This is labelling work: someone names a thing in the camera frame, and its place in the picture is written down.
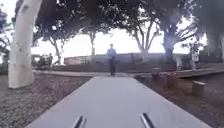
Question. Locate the pale tree trunk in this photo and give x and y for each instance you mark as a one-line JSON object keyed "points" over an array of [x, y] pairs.
{"points": [[21, 50]]}

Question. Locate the row of dark trees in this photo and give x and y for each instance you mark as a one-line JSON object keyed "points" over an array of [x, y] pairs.
{"points": [[100, 13]]}

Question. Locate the brown mulch ground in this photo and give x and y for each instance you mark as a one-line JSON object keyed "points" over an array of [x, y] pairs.
{"points": [[30, 100], [200, 111]]}

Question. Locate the pale sign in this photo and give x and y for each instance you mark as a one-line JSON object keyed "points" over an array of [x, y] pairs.
{"points": [[194, 58]]}

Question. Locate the short wooden post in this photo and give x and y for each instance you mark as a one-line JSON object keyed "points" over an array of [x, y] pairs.
{"points": [[171, 80], [198, 88], [156, 74]]}

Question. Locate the robot's own part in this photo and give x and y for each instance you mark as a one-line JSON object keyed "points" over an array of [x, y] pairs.
{"points": [[147, 121], [79, 122]]}

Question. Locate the grey concrete path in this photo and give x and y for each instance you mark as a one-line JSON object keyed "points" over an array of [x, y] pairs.
{"points": [[83, 74], [113, 100]]}

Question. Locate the person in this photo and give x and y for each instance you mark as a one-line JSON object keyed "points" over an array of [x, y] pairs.
{"points": [[111, 53]]}

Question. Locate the low grey wall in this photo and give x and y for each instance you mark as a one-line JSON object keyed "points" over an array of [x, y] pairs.
{"points": [[133, 58]]}

